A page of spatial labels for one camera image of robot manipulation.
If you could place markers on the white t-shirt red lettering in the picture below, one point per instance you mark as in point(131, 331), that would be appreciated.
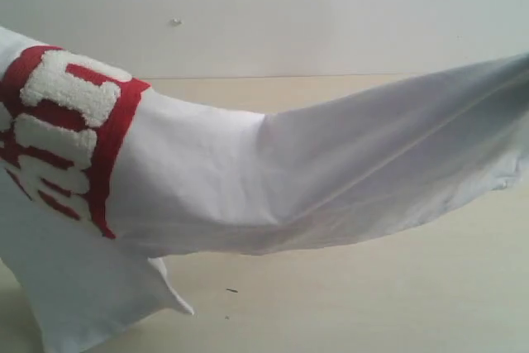
point(102, 177)

